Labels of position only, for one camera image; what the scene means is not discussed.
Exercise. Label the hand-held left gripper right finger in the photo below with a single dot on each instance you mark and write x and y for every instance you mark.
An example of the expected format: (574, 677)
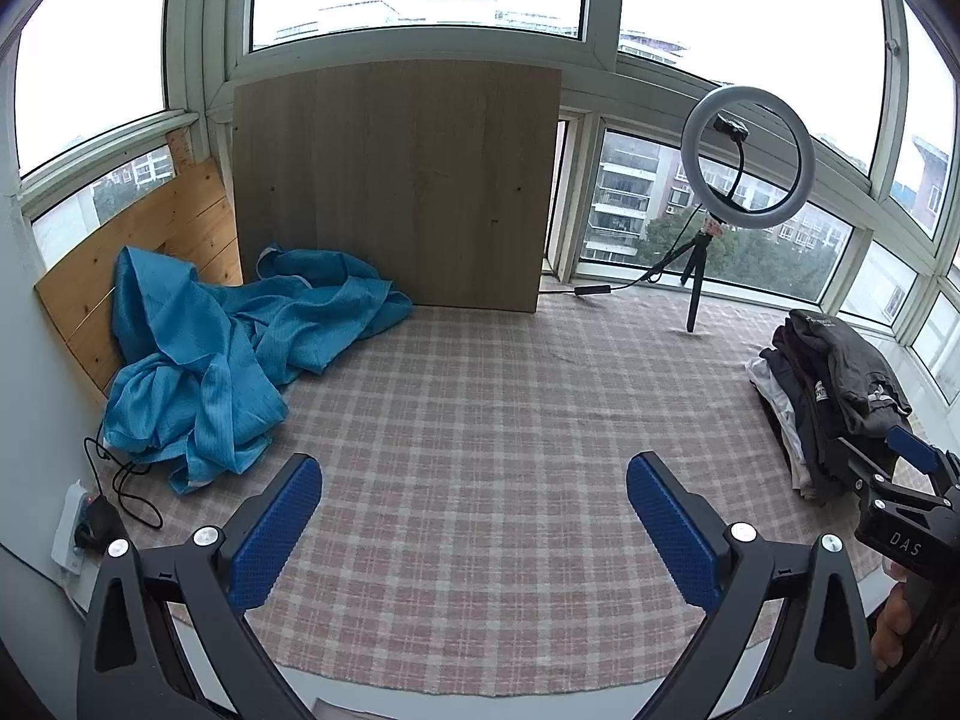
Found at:
(667, 532)

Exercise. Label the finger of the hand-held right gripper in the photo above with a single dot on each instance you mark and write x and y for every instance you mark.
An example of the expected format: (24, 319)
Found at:
(862, 461)
(911, 448)

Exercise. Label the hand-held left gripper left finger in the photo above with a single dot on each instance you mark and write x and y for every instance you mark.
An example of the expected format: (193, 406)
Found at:
(277, 532)

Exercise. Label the blue striped jacket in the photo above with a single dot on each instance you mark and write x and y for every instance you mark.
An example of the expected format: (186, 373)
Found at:
(210, 360)

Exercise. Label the person's right hand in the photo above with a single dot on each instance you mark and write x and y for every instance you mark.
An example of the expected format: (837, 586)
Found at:
(892, 622)

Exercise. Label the black folded garment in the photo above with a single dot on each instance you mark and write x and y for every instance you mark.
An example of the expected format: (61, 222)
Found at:
(814, 427)

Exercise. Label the dark grey folded garment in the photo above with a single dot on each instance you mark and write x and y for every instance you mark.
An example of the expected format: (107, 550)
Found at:
(847, 367)

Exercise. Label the white folded garment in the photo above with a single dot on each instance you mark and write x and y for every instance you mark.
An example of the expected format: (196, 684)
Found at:
(772, 390)

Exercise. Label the black power adapter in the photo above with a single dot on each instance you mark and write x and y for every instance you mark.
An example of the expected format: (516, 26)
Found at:
(101, 525)

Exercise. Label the pink plaid blanket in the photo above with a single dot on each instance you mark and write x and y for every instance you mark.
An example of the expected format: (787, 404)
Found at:
(487, 427)

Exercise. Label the white power strip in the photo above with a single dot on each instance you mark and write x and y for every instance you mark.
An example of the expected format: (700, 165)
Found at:
(67, 532)

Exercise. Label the black tripod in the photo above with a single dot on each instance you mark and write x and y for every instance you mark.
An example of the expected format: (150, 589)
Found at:
(694, 300)

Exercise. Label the pine wood panel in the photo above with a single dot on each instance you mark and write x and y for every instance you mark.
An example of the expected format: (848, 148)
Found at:
(187, 225)

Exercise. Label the light wooden board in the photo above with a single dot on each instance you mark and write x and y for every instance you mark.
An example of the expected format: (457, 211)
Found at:
(390, 187)

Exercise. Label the white window frame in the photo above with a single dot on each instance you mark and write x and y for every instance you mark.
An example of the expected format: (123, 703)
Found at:
(600, 15)

